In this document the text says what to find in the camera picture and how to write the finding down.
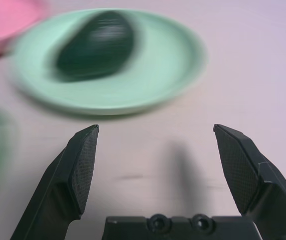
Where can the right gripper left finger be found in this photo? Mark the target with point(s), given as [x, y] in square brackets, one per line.
[65, 175]

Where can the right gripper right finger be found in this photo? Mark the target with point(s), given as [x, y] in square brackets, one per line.
[253, 175]

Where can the pink plastic plate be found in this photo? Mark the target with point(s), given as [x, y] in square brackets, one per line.
[10, 22]

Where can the dark green toy avocado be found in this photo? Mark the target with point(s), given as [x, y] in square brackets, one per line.
[95, 47]

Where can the light green plastic plate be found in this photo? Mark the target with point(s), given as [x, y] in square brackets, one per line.
[162, 62]

